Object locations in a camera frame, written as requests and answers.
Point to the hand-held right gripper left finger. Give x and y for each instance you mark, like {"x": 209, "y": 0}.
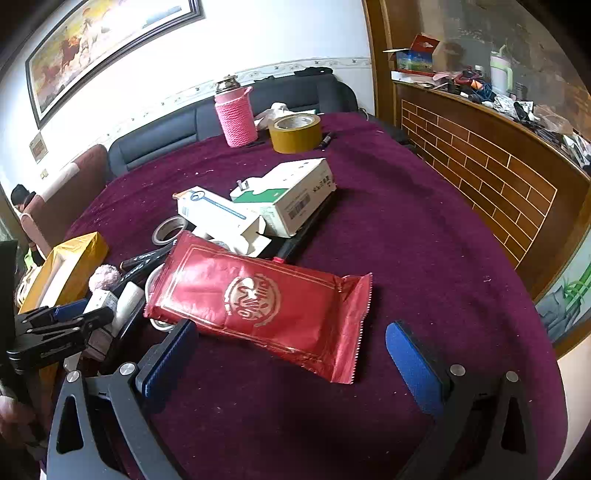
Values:
{"x": 170, "y": 357}

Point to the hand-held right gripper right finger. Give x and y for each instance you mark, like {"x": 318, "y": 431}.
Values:
{"x": 412, "y": 361}

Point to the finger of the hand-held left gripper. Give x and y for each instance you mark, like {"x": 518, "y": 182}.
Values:
{"x": 69, "y": 309}
{"x": 60, "y": 339}

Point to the small white box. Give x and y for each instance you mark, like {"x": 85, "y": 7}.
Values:
{"x": 102, "y": 304}

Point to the pink pompom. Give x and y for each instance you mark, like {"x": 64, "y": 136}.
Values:
{"x": 104, "y": 278}

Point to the white board gold frame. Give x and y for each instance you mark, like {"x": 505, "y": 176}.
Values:
{"x": 78, "y": 258}

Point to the black marker beige cap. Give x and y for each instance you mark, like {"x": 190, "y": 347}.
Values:
{"x": 147, "y": 256}

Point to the red foil packet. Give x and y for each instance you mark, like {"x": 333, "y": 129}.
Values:
{"x": 258, "y": 300}

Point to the small tape roll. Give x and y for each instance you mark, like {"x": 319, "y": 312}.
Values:
{"x": 159, "y": 236}

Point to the person's left hand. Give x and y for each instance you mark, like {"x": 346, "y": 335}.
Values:
{"x": 11, "y": 415}

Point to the small brown box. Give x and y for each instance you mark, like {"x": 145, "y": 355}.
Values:
{"x": 98, "y": 345}

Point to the white cylinder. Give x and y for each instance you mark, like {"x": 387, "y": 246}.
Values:
{"x": 129, "y": 302}

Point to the brown armchair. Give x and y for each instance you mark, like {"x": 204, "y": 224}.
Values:
{"x": 83, "y": 175}

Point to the maroon tablecloth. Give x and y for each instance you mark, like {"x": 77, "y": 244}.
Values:
{"x": 415, "y": 230}

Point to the white and blue box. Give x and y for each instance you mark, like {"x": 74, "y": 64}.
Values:
{"x": 217, "y": 212}

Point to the long black object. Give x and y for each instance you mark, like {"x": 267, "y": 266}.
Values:
{"x": 300, "y": 240}

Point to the bamboo picture panel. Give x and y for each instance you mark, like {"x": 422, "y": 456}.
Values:
{"x": 568, "y": 304}

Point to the black leather sofa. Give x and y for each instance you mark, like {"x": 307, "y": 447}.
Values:
{"x": 152, "y": 134}

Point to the white and green box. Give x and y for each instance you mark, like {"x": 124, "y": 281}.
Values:
{"x": 295, "y": 198}

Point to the wooden counter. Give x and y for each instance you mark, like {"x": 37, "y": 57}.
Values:
{"x": 485, "y": 161}

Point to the pink knitted bottle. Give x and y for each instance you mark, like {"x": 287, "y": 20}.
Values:
{"x": 235, "y": 120}

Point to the framed painting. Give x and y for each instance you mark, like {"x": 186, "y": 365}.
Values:
{"x": 101, "y": 46}

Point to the yellow tape roll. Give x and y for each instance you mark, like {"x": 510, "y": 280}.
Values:
{"x": 295, "y": 138}

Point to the white plastic bag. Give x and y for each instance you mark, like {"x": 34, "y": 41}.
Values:
{"x": 277, "y": 110}

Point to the pile of clutter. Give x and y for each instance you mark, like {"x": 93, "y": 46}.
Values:
{"x": 521, "y": 108}

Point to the white and green tumbler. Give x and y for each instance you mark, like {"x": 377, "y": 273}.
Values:
{"x": 501, "y": 74}

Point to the red box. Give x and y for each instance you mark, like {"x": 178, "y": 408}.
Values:
{"x": 415, "y": 57}

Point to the black cloth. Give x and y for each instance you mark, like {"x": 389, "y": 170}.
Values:
{"x": 314, "y": 71}

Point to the small wall plaque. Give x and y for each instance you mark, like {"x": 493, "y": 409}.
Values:
{"x": 38, "y": 146}

